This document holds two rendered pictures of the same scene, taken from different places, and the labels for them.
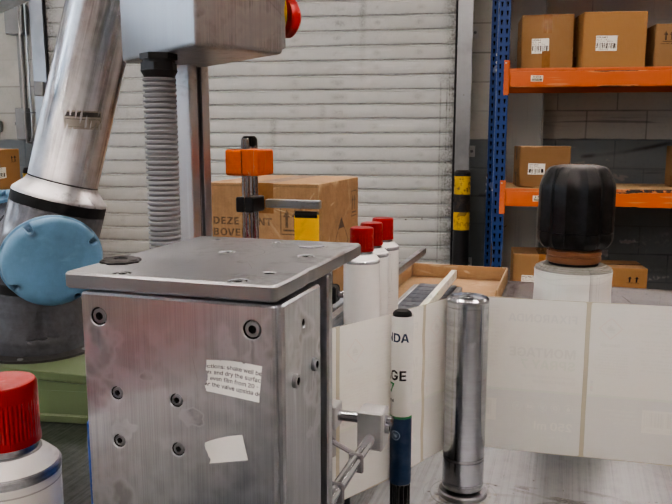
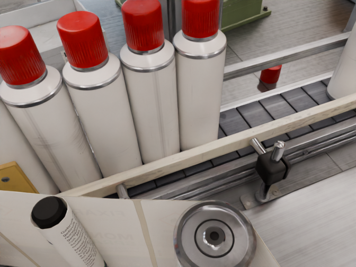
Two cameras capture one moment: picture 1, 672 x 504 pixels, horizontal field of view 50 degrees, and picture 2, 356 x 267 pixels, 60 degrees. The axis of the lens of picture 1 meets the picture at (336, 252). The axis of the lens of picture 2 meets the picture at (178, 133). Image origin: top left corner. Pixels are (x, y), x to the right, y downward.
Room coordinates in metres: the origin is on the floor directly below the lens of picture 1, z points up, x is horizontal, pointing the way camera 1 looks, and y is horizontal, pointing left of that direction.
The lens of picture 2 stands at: (0.58, -0.15, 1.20)
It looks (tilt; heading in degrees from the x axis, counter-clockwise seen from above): 49 degrees down; 53
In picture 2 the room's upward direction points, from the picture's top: 3 degrees counter-clockwise
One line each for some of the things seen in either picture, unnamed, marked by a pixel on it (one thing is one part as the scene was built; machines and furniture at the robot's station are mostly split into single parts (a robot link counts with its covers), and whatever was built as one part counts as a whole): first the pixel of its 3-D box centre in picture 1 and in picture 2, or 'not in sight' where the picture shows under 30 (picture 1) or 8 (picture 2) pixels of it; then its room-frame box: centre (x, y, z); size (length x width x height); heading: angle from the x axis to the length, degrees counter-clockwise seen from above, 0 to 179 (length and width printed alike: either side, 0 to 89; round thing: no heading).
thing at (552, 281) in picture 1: (571, 295); not in sight; (0.80, -0.27, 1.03); 0.09 x 0.09 x 0.30
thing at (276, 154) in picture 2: not in sight; (270, 174); (0.79, -0.06, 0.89); 0.03 x 0.03 x 0.12; 72
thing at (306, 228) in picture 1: (306, 236); not in sight; (0.83, 0.03, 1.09); 0.03 x 0.01 x 0.06; 72
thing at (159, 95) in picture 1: (162, 166); not in sight; (0.69, 0.17, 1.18); 0.04 x 0.04 x 0.21
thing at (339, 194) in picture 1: (288, 240); not in sight; (1.57, 0.11, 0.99); 0.30 x 0.24 x 0.27; 164
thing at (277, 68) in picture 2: not in sight; (270, 70); (1.00, 0.10, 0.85); 0.03 x 0.03 x 0.03
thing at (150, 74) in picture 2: not in sight; (153, 98); (0.71, 0.06, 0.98); 0.05 x 0.05 x 0.20
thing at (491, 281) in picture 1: (449, 282); not in sight; (1.77, -0.28, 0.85); 0.30 x 0.26 x 0.04; 162
